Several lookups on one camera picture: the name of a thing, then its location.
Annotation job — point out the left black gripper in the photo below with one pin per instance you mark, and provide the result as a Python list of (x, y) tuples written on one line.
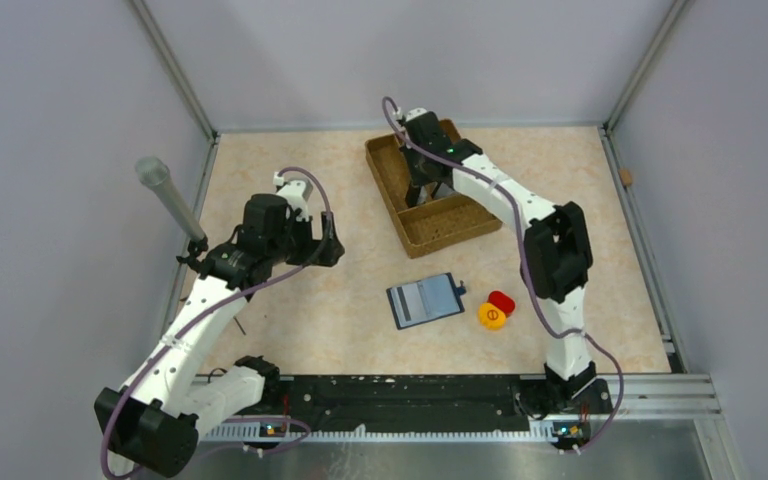
[(313, 247)]

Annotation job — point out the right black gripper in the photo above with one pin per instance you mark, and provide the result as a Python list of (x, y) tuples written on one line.
[(416, 178)]

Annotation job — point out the woven brown divided tray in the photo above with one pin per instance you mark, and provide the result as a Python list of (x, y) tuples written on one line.
[(433, 225)]

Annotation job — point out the navy blue card holder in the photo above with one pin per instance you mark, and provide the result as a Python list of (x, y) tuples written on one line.
[(442, 296)]

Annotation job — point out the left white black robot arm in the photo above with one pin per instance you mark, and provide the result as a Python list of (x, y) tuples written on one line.
[(156, 419)]

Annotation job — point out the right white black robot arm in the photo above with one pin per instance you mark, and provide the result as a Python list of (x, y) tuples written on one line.
[(553, 241)]

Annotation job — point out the red toy block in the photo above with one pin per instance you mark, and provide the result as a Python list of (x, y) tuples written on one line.
[(502, 301)]

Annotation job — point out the yellow round toy block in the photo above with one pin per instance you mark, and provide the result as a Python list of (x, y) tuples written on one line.
[(491, 317)]

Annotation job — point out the grey microphone on tripod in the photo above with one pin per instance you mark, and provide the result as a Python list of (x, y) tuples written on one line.
[(155, 175)]

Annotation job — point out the small brown block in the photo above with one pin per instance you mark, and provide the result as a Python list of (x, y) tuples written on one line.
[(626, 177)]

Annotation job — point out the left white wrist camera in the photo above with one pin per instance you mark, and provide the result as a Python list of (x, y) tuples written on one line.
[(297, 192)]

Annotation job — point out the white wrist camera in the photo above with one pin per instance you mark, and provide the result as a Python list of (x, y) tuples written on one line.
[(403, 117), (297, 192)]

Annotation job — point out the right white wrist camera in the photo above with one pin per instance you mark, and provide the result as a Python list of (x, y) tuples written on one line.
[(403, 117)]

